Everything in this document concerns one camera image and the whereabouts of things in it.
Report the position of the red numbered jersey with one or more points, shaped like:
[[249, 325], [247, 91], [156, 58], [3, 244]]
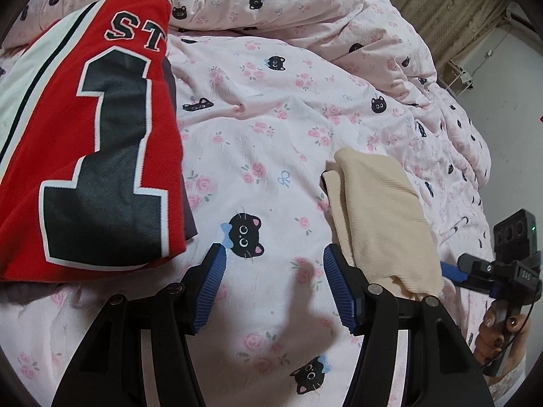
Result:
[[97, 135]]

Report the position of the dark grey folded garment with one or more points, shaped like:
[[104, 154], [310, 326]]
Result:
[[188, 216]]

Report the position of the beige curtain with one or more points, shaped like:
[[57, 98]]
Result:
[[445, 4]]

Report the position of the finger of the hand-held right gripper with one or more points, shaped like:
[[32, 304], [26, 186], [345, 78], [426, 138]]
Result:
[[449, 269]]

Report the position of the pink cat-print duvet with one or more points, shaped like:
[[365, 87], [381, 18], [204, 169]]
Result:
[[297, 4]]

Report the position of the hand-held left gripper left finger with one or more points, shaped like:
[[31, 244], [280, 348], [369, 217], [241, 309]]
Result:
[[212, 288]]

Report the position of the person's right forearm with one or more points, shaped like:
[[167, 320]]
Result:
[[507, 383]]

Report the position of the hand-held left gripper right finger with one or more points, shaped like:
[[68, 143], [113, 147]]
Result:
[[339, 288]]

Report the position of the person's right hand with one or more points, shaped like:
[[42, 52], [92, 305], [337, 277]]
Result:
[[492, 339]]

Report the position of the pink cat-print bed sheet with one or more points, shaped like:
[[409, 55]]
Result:
[[263, 144]]

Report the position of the cream ribbed knit garment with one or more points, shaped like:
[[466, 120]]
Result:
[[382, 220]]

